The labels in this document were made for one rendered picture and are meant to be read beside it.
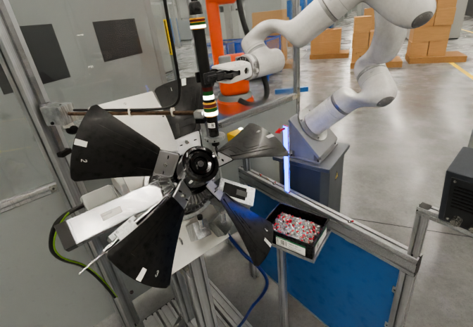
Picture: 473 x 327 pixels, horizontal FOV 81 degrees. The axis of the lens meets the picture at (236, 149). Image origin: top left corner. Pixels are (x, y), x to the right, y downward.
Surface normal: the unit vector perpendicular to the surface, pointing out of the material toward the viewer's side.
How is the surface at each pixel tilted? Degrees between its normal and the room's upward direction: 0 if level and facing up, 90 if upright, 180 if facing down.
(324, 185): 90
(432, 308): 0
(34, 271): 90
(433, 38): 90
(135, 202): 50
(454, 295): 0
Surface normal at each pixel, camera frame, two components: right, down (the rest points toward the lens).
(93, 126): 0.27, 0.11
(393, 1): -0.42, 0.58
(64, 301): 0.63, 0.29
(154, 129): 0.42, -0.36
